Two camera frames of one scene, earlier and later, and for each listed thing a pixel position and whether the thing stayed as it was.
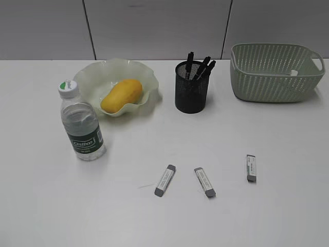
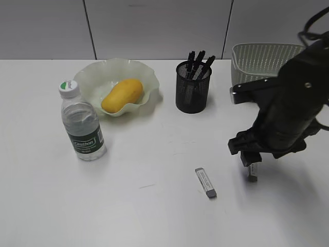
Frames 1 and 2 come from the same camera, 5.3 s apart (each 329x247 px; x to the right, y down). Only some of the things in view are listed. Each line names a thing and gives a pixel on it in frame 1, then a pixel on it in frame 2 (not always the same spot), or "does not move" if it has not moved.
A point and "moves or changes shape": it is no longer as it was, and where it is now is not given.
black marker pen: x=202 y=68 to x=200 y=57
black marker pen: x=207 y=73 moves or changes shape
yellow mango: x=124 y=92 does not move
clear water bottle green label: x=81 y=120 does not move
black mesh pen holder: x=191 y=94 does not move
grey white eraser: x=204 y=182 does not move
